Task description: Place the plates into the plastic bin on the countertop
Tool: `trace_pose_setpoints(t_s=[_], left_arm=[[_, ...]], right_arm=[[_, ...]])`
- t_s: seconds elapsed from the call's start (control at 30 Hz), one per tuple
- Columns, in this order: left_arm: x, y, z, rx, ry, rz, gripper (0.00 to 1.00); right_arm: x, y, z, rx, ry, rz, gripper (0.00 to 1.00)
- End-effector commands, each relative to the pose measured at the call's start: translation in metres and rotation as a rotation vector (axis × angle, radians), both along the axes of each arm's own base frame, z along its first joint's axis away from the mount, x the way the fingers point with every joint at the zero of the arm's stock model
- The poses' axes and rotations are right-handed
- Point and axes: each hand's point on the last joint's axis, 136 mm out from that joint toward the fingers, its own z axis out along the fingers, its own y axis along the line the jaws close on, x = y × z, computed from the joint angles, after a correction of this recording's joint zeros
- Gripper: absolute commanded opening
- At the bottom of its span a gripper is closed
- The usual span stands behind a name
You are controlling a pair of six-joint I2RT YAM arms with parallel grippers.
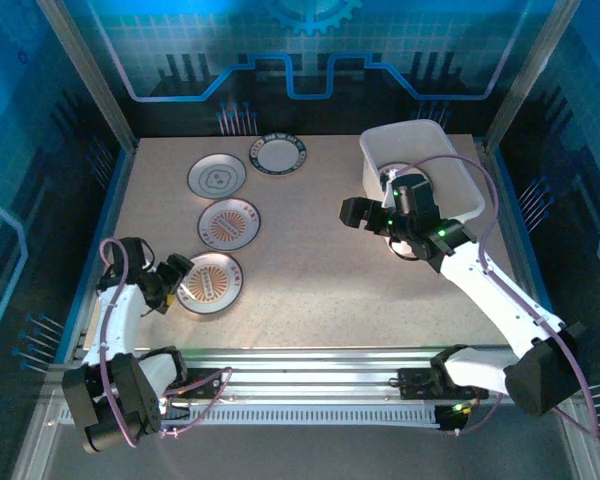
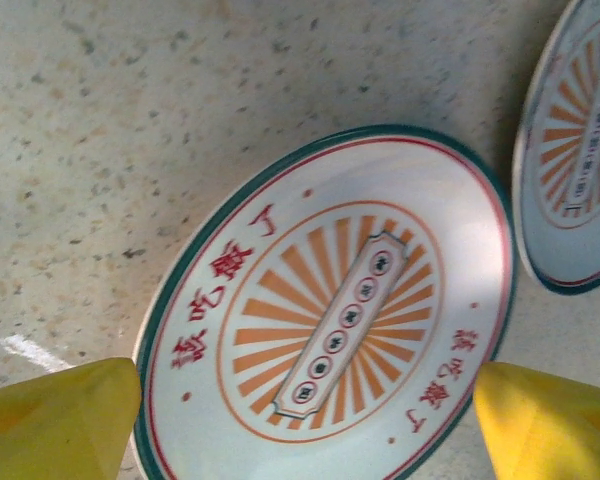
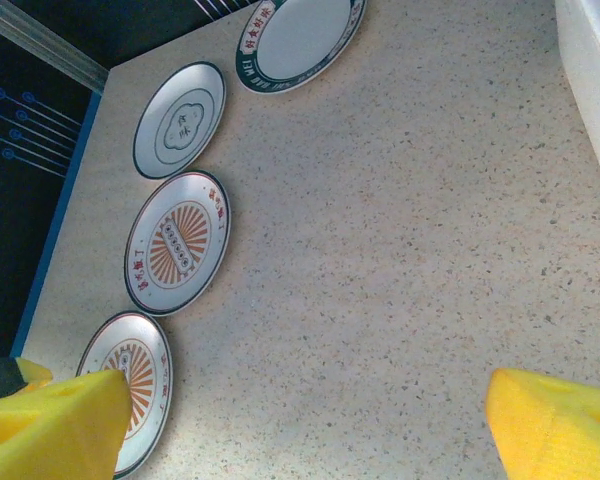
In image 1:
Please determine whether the aluminium frame post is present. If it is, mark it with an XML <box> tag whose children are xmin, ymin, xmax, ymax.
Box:
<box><xmin>35</xmin><ymin>0</ymin><xmax>140</xmax><ymax>154</ymax></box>
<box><xmin>481</xmin><ymin>0</ymin><xmax>585</xmax><ymax>154</ymax></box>

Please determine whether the white plastic bin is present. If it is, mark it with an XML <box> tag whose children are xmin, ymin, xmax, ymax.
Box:
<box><xmin>358</xmin><ymin>118</ymin><xmax>486</xmax><ymax>262</ymax></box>

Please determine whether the large orange sunburst plate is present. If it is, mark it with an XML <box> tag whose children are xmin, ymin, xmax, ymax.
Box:
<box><xmin>173</xmin><ymin>251</ymin><xmax>246</xmax><ymax>316</ymax></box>

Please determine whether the aluminium frame rail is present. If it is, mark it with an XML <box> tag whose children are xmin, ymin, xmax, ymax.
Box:
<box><xmin>44</xmin><ymin>347</ymin><xmax>581</xmax><ymax>406</ymax></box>

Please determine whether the blue table side rail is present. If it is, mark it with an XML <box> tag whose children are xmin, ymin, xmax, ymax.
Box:
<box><xmin>53</xmin><ymin>147</ymin><xmax>134</xmax><ymax>364</ymax></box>
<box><xmin>487</xmin><ymin>144</ymin><xmax>571</xmax><ymax>364</ymax></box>

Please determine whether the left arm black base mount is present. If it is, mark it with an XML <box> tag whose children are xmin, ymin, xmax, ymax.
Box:
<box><xmin>169</xmin><ymin>367</ymin><xmax>231</xmax><ymax>401</ymax></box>

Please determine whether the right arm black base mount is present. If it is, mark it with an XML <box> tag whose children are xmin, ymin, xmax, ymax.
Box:
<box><xmin>397</xmin><ymin>367</ymin><xmax>481</xmax><ymax>401</ymax></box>

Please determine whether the small dark lettered plate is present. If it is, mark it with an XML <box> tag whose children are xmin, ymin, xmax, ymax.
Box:
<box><xmin>248</xmin><ymin>132</ymin><xmax>309</xmax><ymax>176</ymax></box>

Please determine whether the slotted cable duct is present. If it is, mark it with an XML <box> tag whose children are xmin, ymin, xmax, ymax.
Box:
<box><xmin>57</xmin><ymin>404</ymin><xmax>441</xmax><ymax>429</ymax></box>

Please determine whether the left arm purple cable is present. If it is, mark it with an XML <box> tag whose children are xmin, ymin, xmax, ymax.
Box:
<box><xmin>99</xmin><ymin>237</ymin><xmax>234</xmax><ymax>449</ymax></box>

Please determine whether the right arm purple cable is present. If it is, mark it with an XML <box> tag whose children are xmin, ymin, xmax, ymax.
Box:
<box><xmin>392</xmin><ymin>153</ymin><xmax>600</xmax><ymax>441</ymax></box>

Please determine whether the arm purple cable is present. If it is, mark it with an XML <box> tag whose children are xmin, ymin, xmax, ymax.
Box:
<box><xmin>392</xmin><ymin>153</ymin><xmax>600</xmax><ymax>441</ymax></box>
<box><xmin>99</xmin><ymin>237</ymin><xmax>234</xmax><ymax>449</ymax></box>

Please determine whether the medium orange sunburst plate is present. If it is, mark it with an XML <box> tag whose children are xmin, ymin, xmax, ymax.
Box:
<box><xmin>196</xmin><ymin>197</ymin><xmax>262</xmax><ymax>251</ymax></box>

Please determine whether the grey patterned plate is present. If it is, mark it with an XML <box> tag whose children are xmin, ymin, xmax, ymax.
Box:
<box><xmin>186</xmin><ymin>152</ymin><xmax>248</xmax><ymax>199</ymax></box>

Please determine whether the small electronics board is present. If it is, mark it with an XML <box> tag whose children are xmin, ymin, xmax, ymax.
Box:
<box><xmin>159</xmin><ymin>394</ymin><xmax>191</xmax><ymax>424</ymax></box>
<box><xmin>433</xmin><ymin>399</ymin><xmax>474</xmax><ymax>434</ymax></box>

